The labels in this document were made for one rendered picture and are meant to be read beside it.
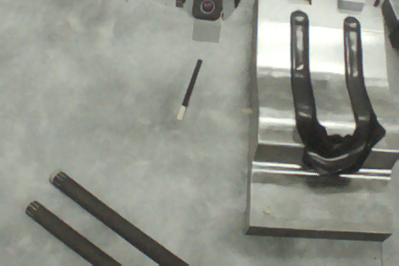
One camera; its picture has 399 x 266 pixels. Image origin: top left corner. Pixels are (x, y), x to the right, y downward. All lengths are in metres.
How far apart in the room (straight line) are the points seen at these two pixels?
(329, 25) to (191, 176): 0.40
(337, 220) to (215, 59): 0.42
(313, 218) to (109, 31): 0.56
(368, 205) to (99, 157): 0.50
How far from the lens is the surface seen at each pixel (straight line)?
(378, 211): 1.15
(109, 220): 1.08
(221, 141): 1.20
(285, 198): 1.12
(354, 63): 1.25
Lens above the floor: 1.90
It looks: 60 degrees down
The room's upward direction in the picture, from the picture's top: 11 degrees clockwise
